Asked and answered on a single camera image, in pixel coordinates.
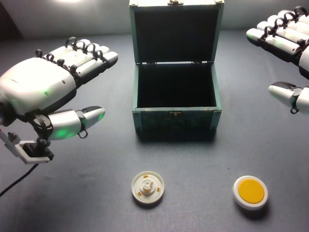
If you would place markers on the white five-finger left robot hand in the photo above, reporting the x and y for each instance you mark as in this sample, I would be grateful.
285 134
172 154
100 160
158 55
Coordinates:
36 79

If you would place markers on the grey table cloth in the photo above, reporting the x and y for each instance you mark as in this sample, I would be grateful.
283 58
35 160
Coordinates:
72 193

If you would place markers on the white round disc with pegs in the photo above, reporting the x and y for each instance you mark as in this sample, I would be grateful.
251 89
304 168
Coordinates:
147 188

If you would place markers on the teal floral lidded box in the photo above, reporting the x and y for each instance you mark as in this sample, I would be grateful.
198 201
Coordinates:
154 123

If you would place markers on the white bracket with black camera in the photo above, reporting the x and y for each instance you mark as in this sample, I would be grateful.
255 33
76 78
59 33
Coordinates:
14 147

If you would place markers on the white button with yellow top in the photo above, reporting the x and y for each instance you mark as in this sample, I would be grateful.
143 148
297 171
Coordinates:
250 191

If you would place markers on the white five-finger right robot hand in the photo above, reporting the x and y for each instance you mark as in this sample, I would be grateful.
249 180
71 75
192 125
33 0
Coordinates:
287 36

